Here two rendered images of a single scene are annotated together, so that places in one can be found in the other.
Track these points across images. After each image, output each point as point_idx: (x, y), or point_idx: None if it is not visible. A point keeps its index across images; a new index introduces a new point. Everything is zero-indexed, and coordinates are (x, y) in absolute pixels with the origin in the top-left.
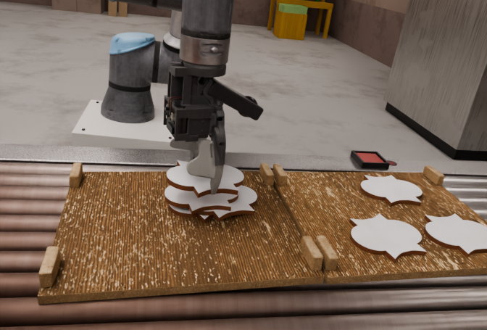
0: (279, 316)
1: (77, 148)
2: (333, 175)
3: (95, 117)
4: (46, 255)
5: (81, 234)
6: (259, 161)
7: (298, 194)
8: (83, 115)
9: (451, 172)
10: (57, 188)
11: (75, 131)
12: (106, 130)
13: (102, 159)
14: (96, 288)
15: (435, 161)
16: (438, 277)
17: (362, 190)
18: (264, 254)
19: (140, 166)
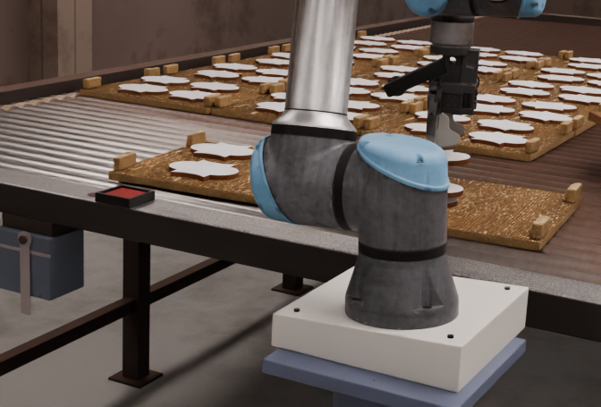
0: None
1: (524, 284)
2: (233, 189)
3: (475, 306)
4: (576, 186)
5: (545, 207)
6: (276, 227)
7: None
8: (495, 311)
9: (46, 177)
10: (560, 248)
11: (521, 287)
12: (469, 285)
13: (493, 266)
14: (543, 190)
15: (26, 184)
16: None
17: (236, 174)
18: None
19: (449, 248)
